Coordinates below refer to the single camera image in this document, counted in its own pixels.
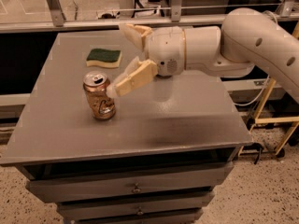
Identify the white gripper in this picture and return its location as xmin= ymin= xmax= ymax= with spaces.
xmin=107 ymin=23 xmax=185 ymax=98

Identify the crushed orange soda can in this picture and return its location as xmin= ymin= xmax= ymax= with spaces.
xmin=83 ymin=71 xmax=116 ymax=120

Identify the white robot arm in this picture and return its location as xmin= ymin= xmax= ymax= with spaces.
xmin=107 ymin=8 xmax=299 ymax=102

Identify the green and yellow sponge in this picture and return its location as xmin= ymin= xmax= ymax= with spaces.
xmin=86 ymin=49 xmax=121 ymax=69

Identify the grey drawer cabinet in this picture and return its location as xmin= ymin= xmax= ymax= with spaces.
xmin=0 ymin=25 xmax=254 ymax=224

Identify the top grey drawer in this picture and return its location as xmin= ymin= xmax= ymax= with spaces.
xmin=27 ymin=161 xmax=234 ymax=203

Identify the grey drawer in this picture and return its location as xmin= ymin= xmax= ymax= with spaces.
xmin=27 ymin=161 xmax=234 ymax=203
xmin=75 ymin=208 xmax=203 ymax=224
xmin=58 ymin=191 xmax=215 ymax=220

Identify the middle grey drawer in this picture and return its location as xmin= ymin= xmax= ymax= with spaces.
xmin=58 ymin=191 xmax=215 ymax=220

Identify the bottom grey drawer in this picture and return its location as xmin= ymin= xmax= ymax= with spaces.
xmin=75 ymin=208 xmax=203 ymax=224

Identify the yellow metal stand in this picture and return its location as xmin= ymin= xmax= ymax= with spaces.
xmin=237 ymin=21 xmax=299 ymax=166

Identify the white cable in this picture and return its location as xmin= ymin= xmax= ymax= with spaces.
xmin=234 ymin=75 xmax=270 ymax=108

